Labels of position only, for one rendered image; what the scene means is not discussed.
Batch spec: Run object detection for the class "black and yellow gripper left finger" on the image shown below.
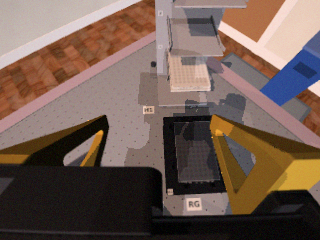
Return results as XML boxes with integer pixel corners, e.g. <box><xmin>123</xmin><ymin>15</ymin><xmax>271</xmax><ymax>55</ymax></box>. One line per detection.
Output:
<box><xmin>0</xmin><ymin>115</ymin><xmax>109</xmax><ymax>166</ymax></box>

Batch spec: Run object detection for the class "beige well plate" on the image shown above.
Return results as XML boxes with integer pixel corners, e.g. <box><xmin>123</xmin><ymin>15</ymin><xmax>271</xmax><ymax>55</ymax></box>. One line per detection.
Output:
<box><xmin>167</xmin><ymin>46</ymin><xmax>211</xmax><ymax>92</ymax></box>

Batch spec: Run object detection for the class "grey microplate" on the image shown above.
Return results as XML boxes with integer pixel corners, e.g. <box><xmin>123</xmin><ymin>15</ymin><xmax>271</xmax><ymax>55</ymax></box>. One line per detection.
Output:
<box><xmin>171</xmin><ymin>120</ymin><xmax>221</xmax><ymax>185</ymax></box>

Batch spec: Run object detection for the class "grey rack with shelves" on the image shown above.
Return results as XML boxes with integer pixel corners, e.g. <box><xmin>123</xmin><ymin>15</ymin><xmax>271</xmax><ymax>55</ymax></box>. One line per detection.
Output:
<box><xmin>155</xmin><ymin>0</ymin><xmax>249</xmax><ymax>107</ymax></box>

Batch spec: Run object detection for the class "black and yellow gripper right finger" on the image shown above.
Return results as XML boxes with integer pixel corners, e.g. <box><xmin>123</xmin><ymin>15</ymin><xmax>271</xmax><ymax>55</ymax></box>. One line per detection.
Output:
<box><xmin>210</xmin><ymin>114</ymin><xmax>320</xmax><ymax>214</ymax></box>

